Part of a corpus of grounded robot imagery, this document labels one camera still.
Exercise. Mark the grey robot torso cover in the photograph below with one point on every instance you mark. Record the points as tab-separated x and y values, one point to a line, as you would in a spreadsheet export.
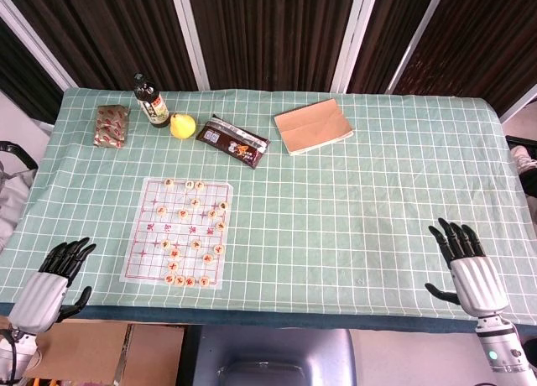
285	356

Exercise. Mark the brown cardboard box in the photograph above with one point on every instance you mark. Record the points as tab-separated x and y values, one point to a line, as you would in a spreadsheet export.
96	352

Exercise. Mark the black chair frame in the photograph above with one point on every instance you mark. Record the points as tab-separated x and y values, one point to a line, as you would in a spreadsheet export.
520	140

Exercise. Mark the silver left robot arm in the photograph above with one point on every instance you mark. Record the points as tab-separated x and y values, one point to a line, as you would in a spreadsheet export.
25	352

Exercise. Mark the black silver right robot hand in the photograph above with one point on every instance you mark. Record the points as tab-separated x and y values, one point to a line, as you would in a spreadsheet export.
478	283

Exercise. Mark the dark teal under cloth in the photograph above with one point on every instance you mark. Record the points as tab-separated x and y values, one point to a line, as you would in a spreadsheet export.
293	321

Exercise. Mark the green checkered tablecloth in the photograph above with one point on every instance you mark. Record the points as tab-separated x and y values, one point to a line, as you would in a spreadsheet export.
335	214

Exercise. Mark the dark brown snack packet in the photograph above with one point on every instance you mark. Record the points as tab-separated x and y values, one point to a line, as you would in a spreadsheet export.
230	142

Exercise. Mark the black chair armrest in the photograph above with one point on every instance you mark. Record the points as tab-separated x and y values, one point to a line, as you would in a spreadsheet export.
19	149

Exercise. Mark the white partition frame post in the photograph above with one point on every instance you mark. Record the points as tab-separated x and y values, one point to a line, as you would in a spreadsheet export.
191	38
38	44
518	102
417	38
354	38

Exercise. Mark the white sneaker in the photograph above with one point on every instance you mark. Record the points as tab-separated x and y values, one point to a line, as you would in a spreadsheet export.
524	159

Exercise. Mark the translucent xiangqi board sheet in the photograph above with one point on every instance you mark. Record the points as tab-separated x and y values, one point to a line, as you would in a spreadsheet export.
142	251

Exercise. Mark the green red snack packet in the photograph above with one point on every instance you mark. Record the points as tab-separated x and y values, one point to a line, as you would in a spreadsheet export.
110	126

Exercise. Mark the dark sauce bottle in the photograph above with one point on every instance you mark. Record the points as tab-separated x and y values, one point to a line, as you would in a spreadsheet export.
153	107

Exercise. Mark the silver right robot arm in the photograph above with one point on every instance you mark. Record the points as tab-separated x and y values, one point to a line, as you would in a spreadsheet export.
501	352

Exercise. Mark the round wooden xiangqi piece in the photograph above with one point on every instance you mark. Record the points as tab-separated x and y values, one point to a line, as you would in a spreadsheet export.
220	225
199	186
218	248
169	182
161	210
212	214
195	202
175	252
183	213
195	244
224	205
189	281
208	258
179	280
172	266
170	279
204	281
189	185
165	244

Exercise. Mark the dark brown ribbed partition panel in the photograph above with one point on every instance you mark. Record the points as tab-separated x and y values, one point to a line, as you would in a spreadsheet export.
390	29
482	38
272	33
21	75
105	29

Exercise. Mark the brown paper notebook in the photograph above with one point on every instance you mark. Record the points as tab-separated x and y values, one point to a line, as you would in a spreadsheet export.
312	123

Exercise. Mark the yellow pear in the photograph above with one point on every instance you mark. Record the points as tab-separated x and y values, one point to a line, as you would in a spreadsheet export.
183	126

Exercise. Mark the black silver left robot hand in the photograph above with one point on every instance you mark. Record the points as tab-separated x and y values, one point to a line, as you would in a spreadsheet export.
40	295

